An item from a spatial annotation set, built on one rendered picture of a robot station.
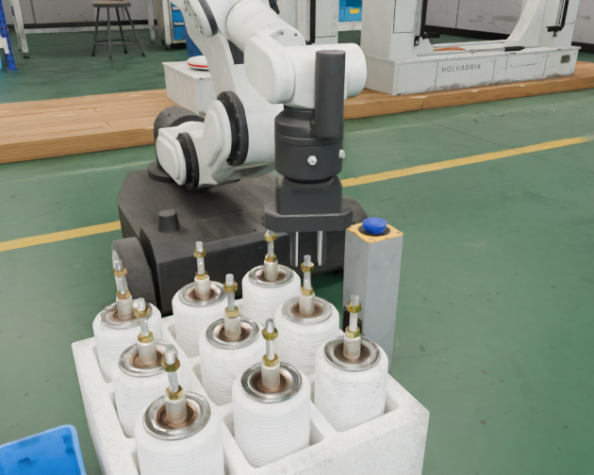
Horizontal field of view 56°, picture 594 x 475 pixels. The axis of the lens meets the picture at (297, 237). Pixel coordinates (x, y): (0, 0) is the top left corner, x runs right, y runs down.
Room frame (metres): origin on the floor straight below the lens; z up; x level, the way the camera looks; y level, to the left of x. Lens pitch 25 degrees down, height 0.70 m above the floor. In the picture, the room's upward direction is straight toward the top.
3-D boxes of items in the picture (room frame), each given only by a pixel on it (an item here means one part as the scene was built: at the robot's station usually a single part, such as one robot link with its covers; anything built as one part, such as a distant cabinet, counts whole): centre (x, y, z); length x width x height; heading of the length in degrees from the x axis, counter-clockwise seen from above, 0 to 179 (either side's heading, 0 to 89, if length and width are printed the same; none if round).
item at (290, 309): (0.70, -0.01, 0.25); 0.08 x 0.08 x 0.01
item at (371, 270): (0.85, -0.13, 0.16); 0.07 x 0.07 x 0.31; 29
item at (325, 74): (0.69, -0.03, 0.57); 0.11 x 0.11 x 0.11; 25
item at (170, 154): (1.41, 0.24, 0.28); 0.21 x 0.20 x 0.13; 28
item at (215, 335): (0.64, 0.09, 0.25); 0.08 x 0.08 x 0.01
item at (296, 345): (0.70, -0.01, 0.16); 0.10 x 0.10 x 0.18
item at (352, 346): (0.60, -0.07, 0.26); 0.02 x 0.02 x 0.03
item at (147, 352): (0.59, 0.19, 0.26); 0.02 x 0.02 x 0.03
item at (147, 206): (1.38, 0.23, 0.19); 0.64 x 0.52 x 0.33; 28
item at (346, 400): (0.60, -0.07, 0.16); 0.10 x 0.10 x 0.18
